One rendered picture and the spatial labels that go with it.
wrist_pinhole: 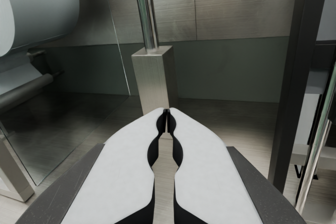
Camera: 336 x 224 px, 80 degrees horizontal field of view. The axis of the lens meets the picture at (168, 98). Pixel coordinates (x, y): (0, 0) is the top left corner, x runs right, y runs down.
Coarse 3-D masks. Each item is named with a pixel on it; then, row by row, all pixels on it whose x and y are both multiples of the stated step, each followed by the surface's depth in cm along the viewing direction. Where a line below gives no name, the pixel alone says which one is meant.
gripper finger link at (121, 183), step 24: (144, 120) 11; (120, 144) 9; (144, 144) 9; (96, 168) 8; (120, 168) 8; (144, 168) 8; (96, 192) 7; (120, 192) 7; (144, 192) 7; (72, 216) 6; (96, 216) 6; (120, 216) 6; (144, 216) 7
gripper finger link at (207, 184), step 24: (168, 120) 12; (192, 120) 11; (192, 144) 9; (216, 144) 9; (192, 168) 8; (216, 168) 8; (192, 192) 7; (216, 192) 7; (240, 192) 7; (192, 216) 7; (216, 216) 6; (240, 216) 6
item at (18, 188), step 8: (0, 144) 43; (0, 152) 43; (8, 152) 44; (0, 160) 43; (8, 160) 45; (0, 168) 43; (8, 168) 45; (16, 168) 46; (0, 176) 45; (8, 176) 45; (16, 176) 46; (24, 176) 48; (0, 184) 50; (8, 184) 46; (16, 184) 46; (24, 184) 48; (0, 192) 51; (8, 192) 49; (16, 192) 47; (24, 192) 48; (32, 192) 50; (24, 200) 48
